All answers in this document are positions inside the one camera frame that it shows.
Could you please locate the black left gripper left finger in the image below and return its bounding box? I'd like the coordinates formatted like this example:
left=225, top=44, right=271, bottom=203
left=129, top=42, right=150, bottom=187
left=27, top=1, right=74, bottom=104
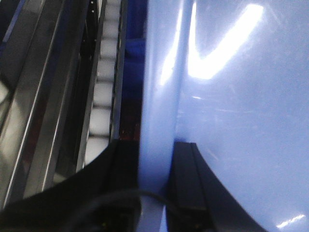
left=0, top=140, right=140, bottom=232

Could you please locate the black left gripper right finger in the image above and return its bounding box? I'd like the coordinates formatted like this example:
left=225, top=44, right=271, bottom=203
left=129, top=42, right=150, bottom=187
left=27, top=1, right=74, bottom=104
left=167, top=142, right=264, bottom=232

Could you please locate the blue plastic tray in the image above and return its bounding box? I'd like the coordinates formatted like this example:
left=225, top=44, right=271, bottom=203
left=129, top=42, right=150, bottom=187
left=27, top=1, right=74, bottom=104
left=139, top=0, right=309, bottom=232

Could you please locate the stainless steel shelf beam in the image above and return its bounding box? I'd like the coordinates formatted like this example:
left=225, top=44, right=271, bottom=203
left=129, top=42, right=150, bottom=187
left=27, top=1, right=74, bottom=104
left=0, top=0, right=90, bottom=208

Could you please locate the roller track rail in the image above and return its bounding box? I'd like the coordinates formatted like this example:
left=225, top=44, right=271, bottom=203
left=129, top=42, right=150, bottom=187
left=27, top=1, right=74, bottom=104
left=76, top=0, right=128, bottom=171

